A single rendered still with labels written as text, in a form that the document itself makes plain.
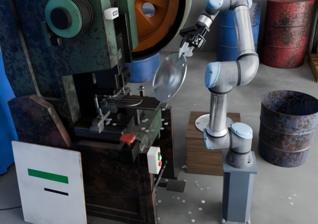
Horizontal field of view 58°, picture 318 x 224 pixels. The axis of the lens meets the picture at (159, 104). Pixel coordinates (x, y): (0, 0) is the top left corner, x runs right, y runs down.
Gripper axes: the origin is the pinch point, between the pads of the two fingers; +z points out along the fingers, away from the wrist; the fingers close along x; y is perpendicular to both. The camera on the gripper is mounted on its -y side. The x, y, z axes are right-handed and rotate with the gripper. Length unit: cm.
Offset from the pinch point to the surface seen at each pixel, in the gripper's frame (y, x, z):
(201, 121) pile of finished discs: -24, 75, 22
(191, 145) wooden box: -14, 67, 41
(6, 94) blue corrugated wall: -133, -25, 87
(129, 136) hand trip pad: 11, -10, 50
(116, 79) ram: -16.7, -16.3, 28.8
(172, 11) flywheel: -23.0, -3.6, -23.6
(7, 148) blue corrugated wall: -122, -4, 127
